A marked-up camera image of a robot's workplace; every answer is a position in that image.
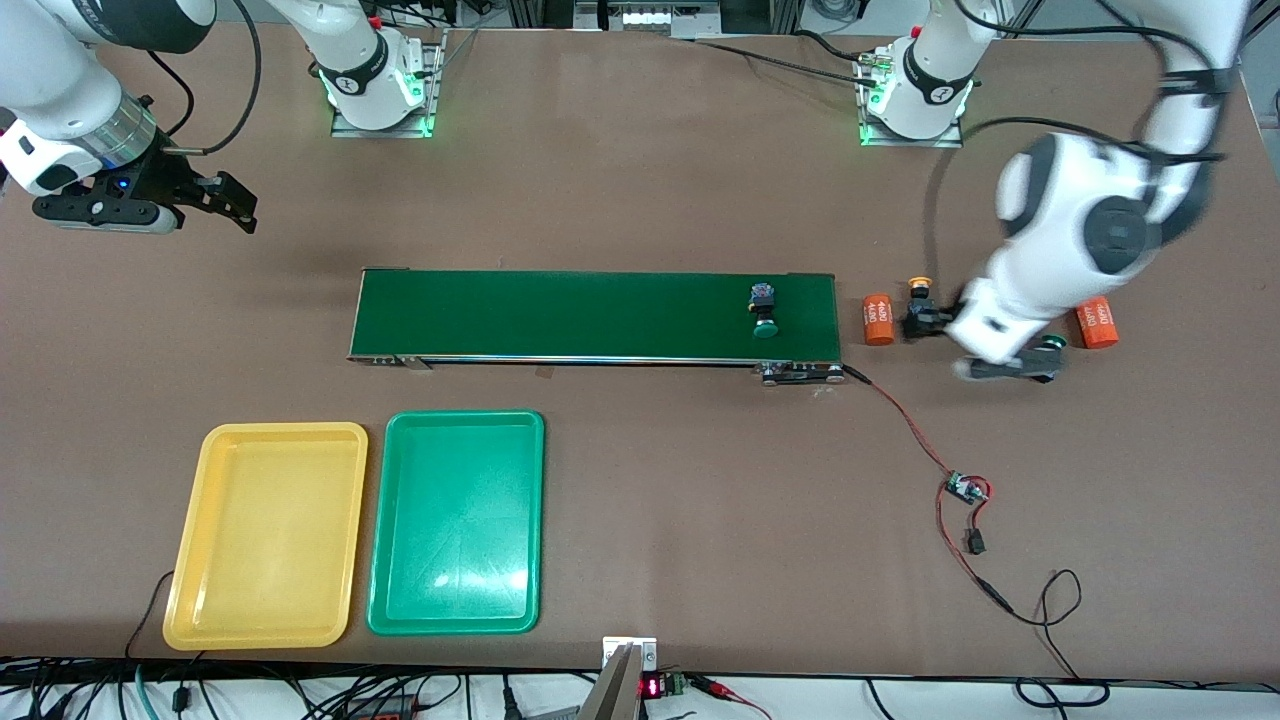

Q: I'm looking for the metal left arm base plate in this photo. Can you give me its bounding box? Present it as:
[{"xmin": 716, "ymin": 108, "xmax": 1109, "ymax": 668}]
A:
[{"xmin": 860, "ymin": 118, "xmax": 964, "ymax": 149}]

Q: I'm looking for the white equipment box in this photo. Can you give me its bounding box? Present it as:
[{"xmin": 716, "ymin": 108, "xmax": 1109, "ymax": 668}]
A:
[{"xmin": 575, "ymin": 0, "xmax": 721, "ymax": 39}]

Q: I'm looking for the green plastic tray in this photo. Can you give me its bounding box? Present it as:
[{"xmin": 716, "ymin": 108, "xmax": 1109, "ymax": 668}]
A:
[{"xmin": 366, "ymin": 410, "xmax": 547, "ymax": 637}]

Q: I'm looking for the black cable on table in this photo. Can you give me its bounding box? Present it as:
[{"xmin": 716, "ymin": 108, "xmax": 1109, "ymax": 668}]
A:
[{"xmin": 690, "ymin": 28, "xmax": 881, "ymax": 79}]

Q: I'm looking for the small metal bracket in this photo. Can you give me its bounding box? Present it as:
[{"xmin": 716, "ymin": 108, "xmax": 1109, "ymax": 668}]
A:
[{"xmin": 602, "ymin": 636, "xmax": 658, "ymax": 669}]

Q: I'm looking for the orange cylinder white print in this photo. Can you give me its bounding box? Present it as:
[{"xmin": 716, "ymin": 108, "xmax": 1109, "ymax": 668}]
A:
[
  {"xmin": 1076, "ymin": 296, "xmax": 1119, "ymax": 350},
  {"xmin": 862, "ymin": 292, "xmax": 897, "ymax": 347}
]

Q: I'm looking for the grey camera mount bar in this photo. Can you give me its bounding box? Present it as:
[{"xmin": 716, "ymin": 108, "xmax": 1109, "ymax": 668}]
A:
[{"xmin": 578, "ymin": 644, "xmax": 642, "ymax": 720}]

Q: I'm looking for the red clip lead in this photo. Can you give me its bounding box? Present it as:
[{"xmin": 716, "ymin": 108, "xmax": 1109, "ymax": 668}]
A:
[{"xmin": 690, "ymin": 675, "xmax": 771, "ymax": 720}]

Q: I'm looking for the aluminium frame profile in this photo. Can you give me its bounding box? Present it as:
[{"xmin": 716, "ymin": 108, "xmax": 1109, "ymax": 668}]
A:
[{"xmin": 1238, "ymin": 0, "xmax": 1280, "ymax": 56}]

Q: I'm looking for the thin black looped cable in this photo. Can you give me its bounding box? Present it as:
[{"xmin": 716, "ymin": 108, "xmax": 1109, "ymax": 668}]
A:
[{"xmin": 980, "ymin": 568, "xmax": 1113, "ymax": 709}]

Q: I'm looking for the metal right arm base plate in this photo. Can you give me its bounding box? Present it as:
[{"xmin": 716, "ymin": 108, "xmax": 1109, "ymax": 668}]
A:
[{"xmin": 332, "ymin": 28, "xmax": 446, "ymax": 139}]

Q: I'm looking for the yellow plastic tray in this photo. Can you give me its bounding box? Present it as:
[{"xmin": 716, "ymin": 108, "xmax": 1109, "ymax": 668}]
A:
[{"xmin": 162, "ymin": 422, "xmax": 370, "ymax": 652}]

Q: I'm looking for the green belt conveyor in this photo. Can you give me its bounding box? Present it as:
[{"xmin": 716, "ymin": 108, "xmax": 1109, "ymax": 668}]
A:
[{"xmin": 347, "ymin": 268, "xmax": 847, "ymax": 387}]

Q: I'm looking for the black cable at table edge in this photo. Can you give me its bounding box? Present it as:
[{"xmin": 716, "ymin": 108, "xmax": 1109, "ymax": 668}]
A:
[{"xmin": 125, "ymin": 570, "xmax": 206, "ymax": 661}]

